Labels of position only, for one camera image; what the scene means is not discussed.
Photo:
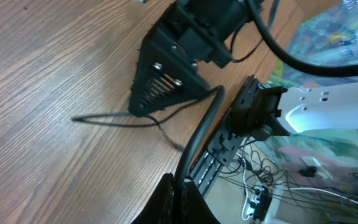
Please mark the black cable staying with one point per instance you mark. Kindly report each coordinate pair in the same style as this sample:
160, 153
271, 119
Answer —
180, 176

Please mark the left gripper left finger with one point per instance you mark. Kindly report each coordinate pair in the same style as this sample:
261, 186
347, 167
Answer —
159, 207

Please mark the black power strip on floor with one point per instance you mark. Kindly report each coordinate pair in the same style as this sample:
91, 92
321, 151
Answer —
260, 203

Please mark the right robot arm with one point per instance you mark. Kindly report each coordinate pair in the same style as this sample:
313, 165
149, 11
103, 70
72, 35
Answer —
283, 111

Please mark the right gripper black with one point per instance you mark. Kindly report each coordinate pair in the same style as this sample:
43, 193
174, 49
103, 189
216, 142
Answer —
165, 74

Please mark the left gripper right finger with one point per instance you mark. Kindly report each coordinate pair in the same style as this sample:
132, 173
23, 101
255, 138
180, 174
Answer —
197, 209

